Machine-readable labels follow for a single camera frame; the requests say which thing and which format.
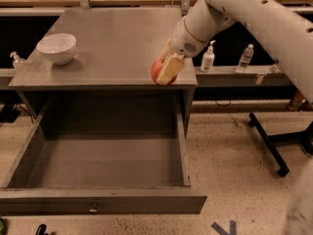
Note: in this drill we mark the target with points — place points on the red apple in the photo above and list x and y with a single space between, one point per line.
158 76

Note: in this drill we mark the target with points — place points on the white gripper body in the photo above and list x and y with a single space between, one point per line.
182 41

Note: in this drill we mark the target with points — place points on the open grey top drawer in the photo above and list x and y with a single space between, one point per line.
127 174

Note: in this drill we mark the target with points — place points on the white ceramic bowl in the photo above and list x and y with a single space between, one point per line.
58 48

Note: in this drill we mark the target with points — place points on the clear pump sanitizer bottle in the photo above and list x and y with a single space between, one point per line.
17 60

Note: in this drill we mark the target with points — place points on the white pump lotion bottle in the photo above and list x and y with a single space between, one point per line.
208 58

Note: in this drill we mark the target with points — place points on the black rolling stand base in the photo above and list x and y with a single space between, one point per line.
304 138

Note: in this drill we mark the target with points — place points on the clear plastic water bottle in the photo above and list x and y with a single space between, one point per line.
245 58

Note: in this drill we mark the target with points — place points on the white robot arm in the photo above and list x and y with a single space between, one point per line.
283 34

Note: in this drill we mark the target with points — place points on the grey cabinet counter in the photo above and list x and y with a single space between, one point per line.
107 89

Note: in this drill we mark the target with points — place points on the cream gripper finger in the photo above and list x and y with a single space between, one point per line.
169 68
165 51

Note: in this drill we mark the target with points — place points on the metal drawer knob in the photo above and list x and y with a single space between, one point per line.
94 209

